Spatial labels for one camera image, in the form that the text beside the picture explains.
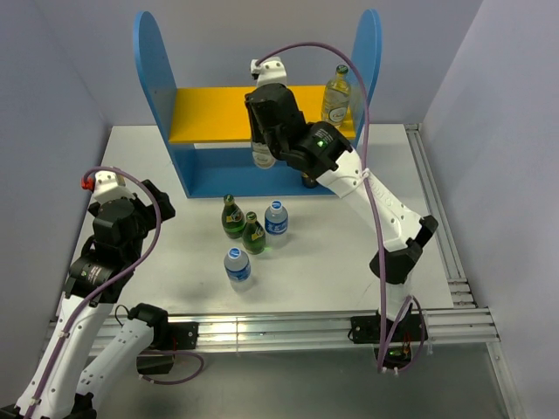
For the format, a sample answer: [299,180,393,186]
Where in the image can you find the green glass bottle front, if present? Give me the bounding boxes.
[242,211,266,255]

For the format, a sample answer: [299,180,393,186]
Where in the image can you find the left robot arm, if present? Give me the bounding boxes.
[1,171,176,418]

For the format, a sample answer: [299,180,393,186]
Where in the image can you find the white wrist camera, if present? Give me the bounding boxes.
[250,57,287,88]
[80,170,134,204]

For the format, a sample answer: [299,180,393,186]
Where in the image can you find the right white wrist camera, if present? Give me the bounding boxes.
[250,57,287,88]

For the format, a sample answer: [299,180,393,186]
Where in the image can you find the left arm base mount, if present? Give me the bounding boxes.
[136,321,205,386]

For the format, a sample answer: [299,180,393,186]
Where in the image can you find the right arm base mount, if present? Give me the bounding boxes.
[348,310,428,371]

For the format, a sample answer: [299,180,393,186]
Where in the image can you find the clear glass bottle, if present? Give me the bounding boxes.
[251,140,276,169]
[321,65,351,127]

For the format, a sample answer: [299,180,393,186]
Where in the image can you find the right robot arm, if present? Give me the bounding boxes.
[245,83,438,340]

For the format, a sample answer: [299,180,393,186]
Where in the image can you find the aluminium front rail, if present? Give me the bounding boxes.
[47,307,501,355]

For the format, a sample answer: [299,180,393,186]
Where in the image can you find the plastic water bottle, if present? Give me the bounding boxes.
[224,247,252,292]
[265,200,288,249]

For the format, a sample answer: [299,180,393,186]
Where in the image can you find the green glass bottle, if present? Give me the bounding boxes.
[221,194,245,239]
[242,211,266,255]

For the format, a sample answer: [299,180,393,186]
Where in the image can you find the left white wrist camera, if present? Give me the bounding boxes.
[80,170,134,204]

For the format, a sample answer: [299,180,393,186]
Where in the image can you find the plastic water bottle front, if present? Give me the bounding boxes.
[224,247,252,292]

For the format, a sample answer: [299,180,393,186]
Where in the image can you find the blue and yellow shelf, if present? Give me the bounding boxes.
[133,9,383,198]

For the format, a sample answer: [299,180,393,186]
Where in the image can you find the aluminium side rail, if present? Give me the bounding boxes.
[404,124,478,309]

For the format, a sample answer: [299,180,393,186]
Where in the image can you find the left black can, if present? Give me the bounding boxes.
[301,172,318,189]

